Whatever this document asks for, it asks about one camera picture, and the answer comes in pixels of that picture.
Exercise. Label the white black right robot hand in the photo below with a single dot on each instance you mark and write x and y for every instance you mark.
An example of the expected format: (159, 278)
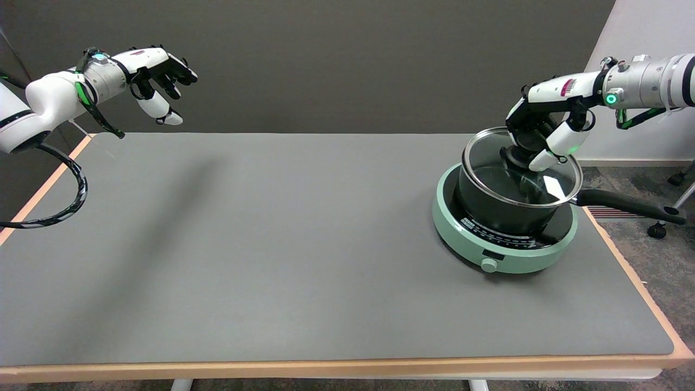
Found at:
(559, 89)

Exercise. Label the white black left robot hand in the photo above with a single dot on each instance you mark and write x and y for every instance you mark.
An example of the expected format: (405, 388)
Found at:
(152, 58)

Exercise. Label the glass pot lid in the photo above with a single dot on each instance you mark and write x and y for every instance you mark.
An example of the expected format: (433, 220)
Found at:
(488, 174)

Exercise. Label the office chair base with casters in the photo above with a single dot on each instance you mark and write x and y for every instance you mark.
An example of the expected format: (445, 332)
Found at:
(657, 230)

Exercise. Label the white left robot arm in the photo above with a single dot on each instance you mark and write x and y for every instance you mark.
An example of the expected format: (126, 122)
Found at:
(49, 100)

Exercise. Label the green round induction cooker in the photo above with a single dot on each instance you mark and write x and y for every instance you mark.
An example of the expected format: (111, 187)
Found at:
(461, 233)

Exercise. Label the white table leg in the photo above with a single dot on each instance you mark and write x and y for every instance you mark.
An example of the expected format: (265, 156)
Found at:
(181, 385)
(478, 385)

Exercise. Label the grey table mat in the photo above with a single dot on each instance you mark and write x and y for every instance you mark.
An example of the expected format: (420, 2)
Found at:
(271, 244)

